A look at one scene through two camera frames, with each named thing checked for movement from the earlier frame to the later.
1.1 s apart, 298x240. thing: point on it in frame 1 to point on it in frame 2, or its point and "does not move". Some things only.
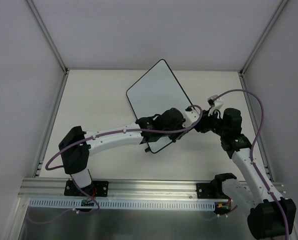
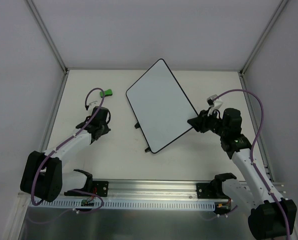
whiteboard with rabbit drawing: (155, 91) does not move
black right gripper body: (202, 124) does not move
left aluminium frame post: (48, 35) does not move
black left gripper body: (179, 131) to (99, 132)
